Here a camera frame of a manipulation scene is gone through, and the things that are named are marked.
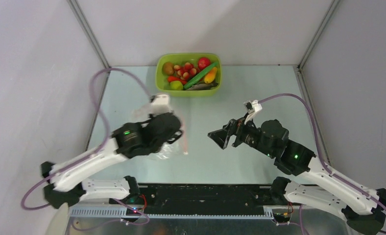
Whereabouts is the clear zip top bag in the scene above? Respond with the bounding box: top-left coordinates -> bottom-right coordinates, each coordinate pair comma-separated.
130,103 -> 188,161

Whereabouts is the green pear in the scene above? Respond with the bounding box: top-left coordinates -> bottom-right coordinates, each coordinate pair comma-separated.
169,80 -> 184,91

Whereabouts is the green plastic bin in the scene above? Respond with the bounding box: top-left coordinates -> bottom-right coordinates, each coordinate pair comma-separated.
155,52 -> 222,97

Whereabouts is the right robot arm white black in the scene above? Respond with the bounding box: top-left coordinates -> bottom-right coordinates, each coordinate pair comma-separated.
208,118 -> 386,235

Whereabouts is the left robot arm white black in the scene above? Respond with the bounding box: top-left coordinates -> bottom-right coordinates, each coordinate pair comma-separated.
41,113 -> 183,209

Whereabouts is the red chili pepper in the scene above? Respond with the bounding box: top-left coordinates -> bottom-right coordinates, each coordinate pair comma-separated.
167,76 -> 187,85

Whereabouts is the grey toy fish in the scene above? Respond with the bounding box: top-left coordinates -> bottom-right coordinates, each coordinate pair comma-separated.
187,83 -> 219,91

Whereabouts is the brown kiwi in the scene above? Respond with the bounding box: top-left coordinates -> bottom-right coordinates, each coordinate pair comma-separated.
162,62 -> 175,76

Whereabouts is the yellow orange mango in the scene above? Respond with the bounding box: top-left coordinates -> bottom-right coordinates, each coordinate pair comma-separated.
203,67 -> 217,84

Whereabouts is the green cucumber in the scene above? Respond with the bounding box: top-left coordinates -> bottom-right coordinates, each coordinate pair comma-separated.
183,62 -> 218,90

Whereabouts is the red apple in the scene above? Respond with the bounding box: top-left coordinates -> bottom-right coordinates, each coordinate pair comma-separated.
197,57 -> 212,71

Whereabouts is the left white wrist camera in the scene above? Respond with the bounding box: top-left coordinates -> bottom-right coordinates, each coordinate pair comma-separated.
149,93 -> 173,117

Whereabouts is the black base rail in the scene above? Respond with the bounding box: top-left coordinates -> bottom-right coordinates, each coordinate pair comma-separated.
109,183 -> 302,216

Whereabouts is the left aluminium corner post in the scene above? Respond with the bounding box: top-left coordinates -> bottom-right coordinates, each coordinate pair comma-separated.
66,0 -> 110,68

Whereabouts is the aluminium corner post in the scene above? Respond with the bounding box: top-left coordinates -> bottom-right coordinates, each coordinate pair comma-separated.
66,0 -> 110,68
297,0 -> 341,71

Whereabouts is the right aluminium corner post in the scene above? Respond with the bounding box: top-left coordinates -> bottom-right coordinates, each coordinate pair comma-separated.
297,0 -> 341,71

